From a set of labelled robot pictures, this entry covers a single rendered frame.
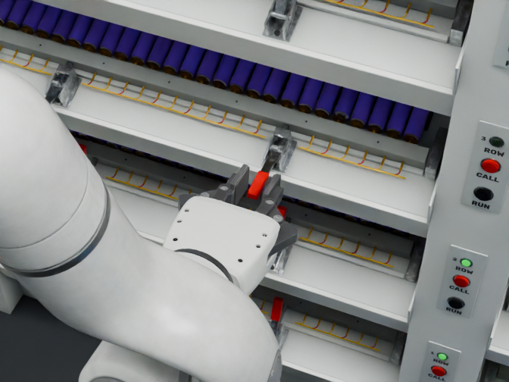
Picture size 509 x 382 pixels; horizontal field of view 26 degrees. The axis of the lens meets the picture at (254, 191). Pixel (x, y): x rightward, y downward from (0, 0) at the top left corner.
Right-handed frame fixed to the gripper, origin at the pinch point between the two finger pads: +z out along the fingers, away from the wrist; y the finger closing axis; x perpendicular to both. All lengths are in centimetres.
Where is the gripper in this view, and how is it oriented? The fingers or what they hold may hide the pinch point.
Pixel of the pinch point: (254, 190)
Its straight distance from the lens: 115.7
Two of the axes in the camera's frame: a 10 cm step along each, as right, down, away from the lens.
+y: 9.3, 2.8, -2.3
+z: 3.6, -5.7, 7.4
